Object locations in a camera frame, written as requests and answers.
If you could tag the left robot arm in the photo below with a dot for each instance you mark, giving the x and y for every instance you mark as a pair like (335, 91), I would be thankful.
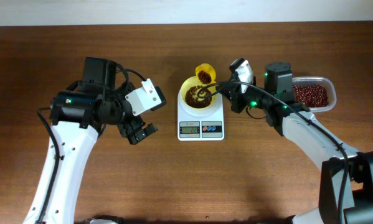
(78, 117)

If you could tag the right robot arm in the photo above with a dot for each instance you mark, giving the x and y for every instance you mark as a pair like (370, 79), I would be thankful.
(346, 186)

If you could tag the white digital kitchen scale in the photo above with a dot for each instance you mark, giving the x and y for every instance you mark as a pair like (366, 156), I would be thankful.
(203, 124)

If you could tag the red beans in bowl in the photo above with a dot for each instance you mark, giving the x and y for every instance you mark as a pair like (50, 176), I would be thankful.
(192, 99)

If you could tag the yellow measuring scoop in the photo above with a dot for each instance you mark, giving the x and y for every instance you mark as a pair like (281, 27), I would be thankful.
(205, 73)

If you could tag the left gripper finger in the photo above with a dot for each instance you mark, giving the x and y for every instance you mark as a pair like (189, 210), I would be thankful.
(136, 137)
(150, 129)

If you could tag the pale yellow bowl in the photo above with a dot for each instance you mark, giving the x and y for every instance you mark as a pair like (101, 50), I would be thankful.
(193, 81)

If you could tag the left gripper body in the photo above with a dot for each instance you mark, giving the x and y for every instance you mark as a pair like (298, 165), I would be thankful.
(119, 113)

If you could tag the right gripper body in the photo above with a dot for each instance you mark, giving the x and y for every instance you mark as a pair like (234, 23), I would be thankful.
(252, 97)

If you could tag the clear plastic container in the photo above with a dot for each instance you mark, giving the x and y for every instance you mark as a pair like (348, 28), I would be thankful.
(319, 81)

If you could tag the red beans in container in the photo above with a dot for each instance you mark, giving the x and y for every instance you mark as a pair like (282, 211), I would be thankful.
(313, 96)

